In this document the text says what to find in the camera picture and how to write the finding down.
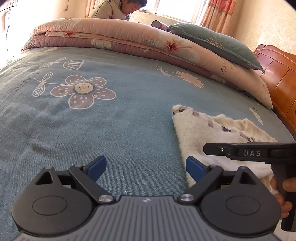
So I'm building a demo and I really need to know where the cream knit sweater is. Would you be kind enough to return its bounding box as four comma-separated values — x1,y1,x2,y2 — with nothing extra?
171,105,276,191

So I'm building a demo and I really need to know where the person's right hand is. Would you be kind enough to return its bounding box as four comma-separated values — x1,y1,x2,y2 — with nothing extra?
270,175,296,219

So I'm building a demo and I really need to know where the cream floral pillow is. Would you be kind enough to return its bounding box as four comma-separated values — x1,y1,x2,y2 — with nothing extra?
200,49,273,109

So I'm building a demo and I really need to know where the blue floral bed sheet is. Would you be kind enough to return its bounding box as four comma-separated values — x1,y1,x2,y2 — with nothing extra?
1,47,292,240

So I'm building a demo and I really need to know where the orange wooden headboard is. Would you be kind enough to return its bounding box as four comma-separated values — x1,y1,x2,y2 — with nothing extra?
254,45,296,138

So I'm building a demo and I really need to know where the grey-green pillow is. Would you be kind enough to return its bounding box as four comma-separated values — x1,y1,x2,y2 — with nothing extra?
169,23,265,73

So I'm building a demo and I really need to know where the pink curtain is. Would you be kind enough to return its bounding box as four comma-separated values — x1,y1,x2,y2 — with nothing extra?
200,0,236,34

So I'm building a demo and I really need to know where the pink floral quilt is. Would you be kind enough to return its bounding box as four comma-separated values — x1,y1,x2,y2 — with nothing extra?
21,17,232,82

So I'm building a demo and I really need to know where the white red cylindrical can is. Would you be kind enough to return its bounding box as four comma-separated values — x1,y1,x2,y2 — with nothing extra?
151,20,170,32

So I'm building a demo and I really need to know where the person in beige jacket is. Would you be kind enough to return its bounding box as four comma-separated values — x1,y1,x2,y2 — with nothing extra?
88,0,147,21

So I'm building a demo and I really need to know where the window with white frame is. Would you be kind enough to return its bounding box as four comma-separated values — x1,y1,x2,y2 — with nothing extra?
140,0,210,24

